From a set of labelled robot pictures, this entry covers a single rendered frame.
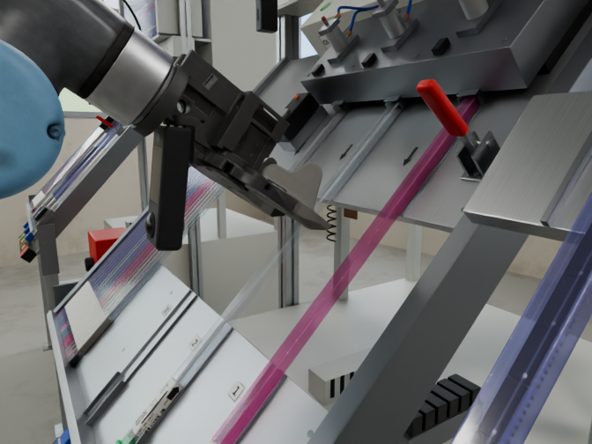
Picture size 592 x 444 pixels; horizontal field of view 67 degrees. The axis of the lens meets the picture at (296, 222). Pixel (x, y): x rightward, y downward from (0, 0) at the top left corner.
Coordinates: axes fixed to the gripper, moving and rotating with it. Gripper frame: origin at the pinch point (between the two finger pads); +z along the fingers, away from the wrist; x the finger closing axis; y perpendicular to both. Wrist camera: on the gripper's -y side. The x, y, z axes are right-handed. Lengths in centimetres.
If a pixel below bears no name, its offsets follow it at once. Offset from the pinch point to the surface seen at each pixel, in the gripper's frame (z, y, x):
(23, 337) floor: 29, -97, 214
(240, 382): -1.5, -16.6, -7.5
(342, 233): 43, 12, 45
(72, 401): -6.3, -31.7, 14.0
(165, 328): -1.9, -18.9, 11.2
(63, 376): -6.6, -32.0, 20.8
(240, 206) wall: 197, 46, 416
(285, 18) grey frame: 3, 44, 49
